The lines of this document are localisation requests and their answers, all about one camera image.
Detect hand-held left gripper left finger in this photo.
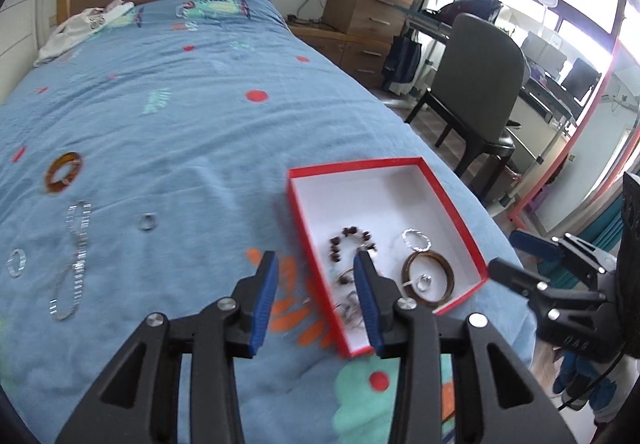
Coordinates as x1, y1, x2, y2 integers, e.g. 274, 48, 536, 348
54, 251, 280, 444

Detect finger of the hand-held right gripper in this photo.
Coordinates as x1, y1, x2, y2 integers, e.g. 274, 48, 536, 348
509, 230, 619, 277
486, 258, 608, 313

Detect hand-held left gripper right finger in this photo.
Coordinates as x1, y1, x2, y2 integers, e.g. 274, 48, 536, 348
352, 249, 576, 444

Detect thin silver bangle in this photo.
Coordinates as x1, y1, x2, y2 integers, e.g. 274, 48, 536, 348
334, 291, 366, 329

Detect large amber bangle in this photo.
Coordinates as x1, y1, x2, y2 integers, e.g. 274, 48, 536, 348
400, 251, 457, 309

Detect dark bead bracelet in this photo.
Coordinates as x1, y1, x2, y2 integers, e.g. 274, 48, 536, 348
327, 225, 378, 269

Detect silver beaded bracelet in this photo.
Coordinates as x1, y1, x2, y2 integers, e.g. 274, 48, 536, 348
401, 227, 432, 252

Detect red cardboard box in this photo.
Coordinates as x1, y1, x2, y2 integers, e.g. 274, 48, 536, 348
286, 157, 491, 358

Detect blue white patterned cloth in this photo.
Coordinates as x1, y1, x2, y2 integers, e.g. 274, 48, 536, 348
552, 354, 619, 425

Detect red framed mirror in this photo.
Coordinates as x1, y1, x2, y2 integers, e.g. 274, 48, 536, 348
507, 38, 640, 249

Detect glass desk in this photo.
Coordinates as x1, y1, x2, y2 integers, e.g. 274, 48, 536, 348
407, 6, 592, 175

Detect black monitor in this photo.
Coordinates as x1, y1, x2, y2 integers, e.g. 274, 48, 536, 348
560, 58, 604, 107

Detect grey chair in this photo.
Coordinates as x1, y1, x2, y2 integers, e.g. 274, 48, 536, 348
405, 12, 526, 185

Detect dark hanging bag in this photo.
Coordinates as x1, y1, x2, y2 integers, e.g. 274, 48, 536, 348
382, 31, 424, 95

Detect small amber bangle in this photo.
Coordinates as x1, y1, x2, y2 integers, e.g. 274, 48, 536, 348
44, 152, 84, 195

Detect low wooden nightstand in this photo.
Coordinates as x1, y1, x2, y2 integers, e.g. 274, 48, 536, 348
287, 21, 394, 89

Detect black backpack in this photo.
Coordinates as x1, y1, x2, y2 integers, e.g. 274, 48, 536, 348
437, 0, 503, 24

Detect wooden drawer cabinet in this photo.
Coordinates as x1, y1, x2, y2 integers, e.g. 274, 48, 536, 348
322, 0, 415, 44

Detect white garment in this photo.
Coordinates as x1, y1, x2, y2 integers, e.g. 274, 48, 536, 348
34, 0, 136, 67

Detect white wardrobe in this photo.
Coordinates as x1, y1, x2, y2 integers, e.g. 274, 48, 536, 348
0, 0, 39, 105

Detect silver chain necklace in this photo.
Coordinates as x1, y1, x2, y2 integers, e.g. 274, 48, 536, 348
48, 200, 94, 322

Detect silver ring at left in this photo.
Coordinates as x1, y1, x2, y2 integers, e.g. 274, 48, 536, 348
6, 249, 27, 279

